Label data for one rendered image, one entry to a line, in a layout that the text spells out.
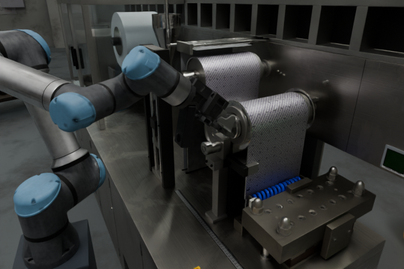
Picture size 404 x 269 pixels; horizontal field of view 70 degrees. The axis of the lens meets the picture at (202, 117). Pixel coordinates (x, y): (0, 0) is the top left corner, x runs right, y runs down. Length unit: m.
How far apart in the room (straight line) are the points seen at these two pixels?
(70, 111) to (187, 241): 0.57
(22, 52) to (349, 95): 0.95
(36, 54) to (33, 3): 11.22
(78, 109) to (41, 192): 0.36
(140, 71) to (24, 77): 0.25
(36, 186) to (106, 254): 1.39
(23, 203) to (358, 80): 0.97
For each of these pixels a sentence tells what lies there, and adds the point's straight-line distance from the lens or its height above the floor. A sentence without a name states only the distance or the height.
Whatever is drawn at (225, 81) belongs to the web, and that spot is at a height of 1.33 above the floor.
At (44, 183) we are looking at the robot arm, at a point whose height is 1.13.
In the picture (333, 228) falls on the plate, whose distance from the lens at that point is 0.90.
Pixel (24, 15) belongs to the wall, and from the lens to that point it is 12.23.
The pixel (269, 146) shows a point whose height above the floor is 1.18.
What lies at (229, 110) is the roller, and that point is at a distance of 0.85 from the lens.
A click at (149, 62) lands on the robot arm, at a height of 1.47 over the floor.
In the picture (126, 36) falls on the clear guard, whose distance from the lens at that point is 1.66.
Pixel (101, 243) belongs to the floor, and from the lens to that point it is 2.32.
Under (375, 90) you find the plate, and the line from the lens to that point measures 0.94.
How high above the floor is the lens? 1.59
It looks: 22 degrees down
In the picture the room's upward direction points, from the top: straight up
